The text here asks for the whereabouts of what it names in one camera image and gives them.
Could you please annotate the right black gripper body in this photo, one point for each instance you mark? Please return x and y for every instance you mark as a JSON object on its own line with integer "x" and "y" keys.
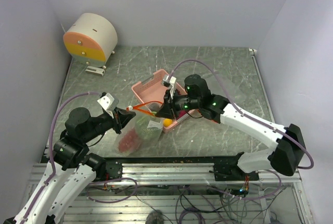
{"x": 180, "y": 102}

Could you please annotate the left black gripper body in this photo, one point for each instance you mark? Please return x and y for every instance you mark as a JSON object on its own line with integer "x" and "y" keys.
{"x": 106, "y": 121}

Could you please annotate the clear bag orange zipper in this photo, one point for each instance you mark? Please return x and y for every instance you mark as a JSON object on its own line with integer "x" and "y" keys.
{"x": 140, "y": 110}

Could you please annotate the red grape bunch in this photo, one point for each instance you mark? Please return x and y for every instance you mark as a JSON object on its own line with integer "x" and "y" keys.
{"x": 130, "y": 142}

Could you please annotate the pink plastic basket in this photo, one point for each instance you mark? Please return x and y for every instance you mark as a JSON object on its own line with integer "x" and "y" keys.
{"x": 152, "y": 89}

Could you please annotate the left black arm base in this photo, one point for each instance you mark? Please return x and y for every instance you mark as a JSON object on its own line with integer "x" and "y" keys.
{"x": 112, "y": 169}

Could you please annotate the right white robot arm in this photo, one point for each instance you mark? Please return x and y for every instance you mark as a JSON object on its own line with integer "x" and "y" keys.
{"x": 285, "y": 145}

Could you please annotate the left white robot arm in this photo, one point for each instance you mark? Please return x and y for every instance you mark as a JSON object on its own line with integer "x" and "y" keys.
{"x": 71, "y": 166}

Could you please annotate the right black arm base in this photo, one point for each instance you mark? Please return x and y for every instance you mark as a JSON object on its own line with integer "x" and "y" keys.
{"x": 225, "y": 168}

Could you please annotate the magenta dragon fruit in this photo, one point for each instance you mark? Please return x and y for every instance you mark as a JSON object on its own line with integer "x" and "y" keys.
{"x": 182, "y": 113}

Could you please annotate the orange fruit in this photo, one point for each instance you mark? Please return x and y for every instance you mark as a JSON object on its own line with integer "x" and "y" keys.
{"x": 167, "y": 122}

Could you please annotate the cream cylindrical drawer box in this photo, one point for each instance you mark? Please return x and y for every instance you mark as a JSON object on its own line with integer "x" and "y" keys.
{"x": 91, "y": 40}

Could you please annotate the white corner clip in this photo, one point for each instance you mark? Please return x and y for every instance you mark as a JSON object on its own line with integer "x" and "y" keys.
{"x": 253, "y": 51}

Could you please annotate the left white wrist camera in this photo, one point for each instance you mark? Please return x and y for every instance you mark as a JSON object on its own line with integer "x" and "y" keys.
{"x": 108, "y": 103}

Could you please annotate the small white metal bracket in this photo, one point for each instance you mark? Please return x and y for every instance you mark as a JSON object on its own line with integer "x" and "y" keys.
{"x": 95, "y": 71}

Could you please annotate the aluminium mounting rail frame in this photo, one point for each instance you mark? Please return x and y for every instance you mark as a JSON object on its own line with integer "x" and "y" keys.
{"x": 184, "y": 191}

